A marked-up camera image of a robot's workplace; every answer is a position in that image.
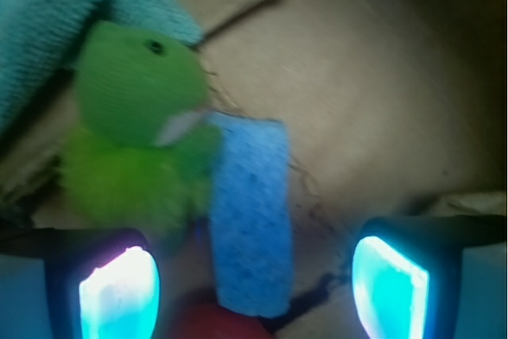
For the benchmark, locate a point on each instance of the teal knitted cloth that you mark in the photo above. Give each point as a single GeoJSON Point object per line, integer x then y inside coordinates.
{"type": "Point", "coordinates": [40, 36]}

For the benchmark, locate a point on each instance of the green plush frog toy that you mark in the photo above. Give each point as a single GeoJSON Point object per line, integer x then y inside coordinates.
{"type": "Point", "coordinates": [144, 149]}

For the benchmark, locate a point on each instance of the blue sponge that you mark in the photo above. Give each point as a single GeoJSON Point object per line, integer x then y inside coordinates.
{"type": "Point", "coordinates": [250, 224]}

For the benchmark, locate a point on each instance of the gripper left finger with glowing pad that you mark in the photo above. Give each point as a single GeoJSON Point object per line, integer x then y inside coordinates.
{"type": "Point", "coordinates": [78, 283]}

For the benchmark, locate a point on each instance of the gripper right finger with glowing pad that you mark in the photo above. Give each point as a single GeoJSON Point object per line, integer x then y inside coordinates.
{"type": "Point", "coordinates": [432, 277]}

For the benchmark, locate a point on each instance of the brown paper bag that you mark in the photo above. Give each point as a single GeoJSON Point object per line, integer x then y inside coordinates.
{"type": "Point", "coordinates": [393, 107]}

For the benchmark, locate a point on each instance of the red rubber toy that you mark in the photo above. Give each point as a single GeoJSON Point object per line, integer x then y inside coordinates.
{"type": "Point", "coordinates": [209, 320]}

